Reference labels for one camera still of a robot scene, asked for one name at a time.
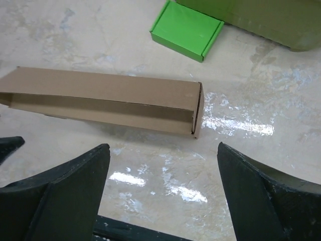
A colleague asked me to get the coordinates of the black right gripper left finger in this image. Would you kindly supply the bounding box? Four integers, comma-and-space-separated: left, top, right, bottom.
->
1, 144, 110, 240

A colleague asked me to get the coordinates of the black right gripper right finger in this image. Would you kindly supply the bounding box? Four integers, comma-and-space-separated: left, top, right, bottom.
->
217, 143, 320, 240

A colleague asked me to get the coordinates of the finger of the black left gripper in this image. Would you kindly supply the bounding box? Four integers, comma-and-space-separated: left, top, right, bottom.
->
0, 136, 25, 164

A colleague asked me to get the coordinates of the brown cardboard box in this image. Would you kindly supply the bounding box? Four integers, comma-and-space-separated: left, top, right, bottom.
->
1, 67, 204, 139

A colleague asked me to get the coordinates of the small green box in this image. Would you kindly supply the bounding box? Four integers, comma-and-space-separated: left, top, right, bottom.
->
149, 1, 224, 63

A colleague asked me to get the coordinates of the green plastic basket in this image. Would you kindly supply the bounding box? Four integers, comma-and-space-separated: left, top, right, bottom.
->
178, 0, 320, 52

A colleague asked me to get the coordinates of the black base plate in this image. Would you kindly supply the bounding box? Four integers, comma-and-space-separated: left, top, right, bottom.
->
91, 215, 189, 241

